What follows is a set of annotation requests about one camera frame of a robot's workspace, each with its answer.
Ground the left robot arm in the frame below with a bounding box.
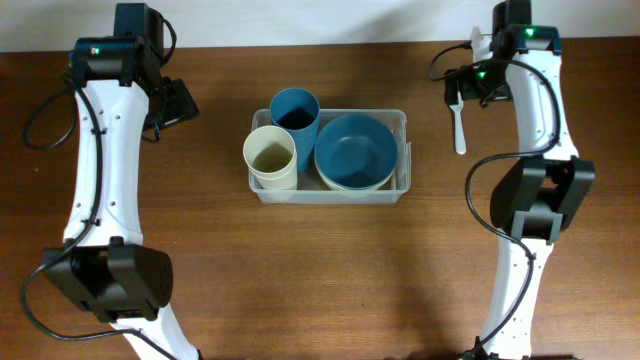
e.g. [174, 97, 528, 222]
[39, 3, 200, 359]

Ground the clear plastic container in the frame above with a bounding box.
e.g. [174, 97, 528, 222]
[249, 109, 412, 205]

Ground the blue cup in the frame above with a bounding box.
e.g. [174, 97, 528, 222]
[269, 88, 320, 139]
[294, 133, 317, 172]

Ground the cream cup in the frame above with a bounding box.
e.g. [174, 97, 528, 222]
[254, 170, 298, 190]
[242, 125, 297, 180]

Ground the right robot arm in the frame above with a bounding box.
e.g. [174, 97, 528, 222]
[439, 0, 595, 359]

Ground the cream cup front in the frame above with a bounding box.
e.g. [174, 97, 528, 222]
[254, 170, 298, 190]

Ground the blue bowl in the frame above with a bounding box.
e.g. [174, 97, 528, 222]
[314, 114, 398, 187]

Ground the cream cup back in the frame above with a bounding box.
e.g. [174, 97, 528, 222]
[242, 125, 297, 180]

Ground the cream bowl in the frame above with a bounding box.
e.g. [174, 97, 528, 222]
[318, 170, 396, 191]

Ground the white plastic fork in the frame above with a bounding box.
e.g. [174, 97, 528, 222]
[391, 130, 407, 191]

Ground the white plastic spoon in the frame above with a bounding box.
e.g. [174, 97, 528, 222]
[449, 91, 467, 155]

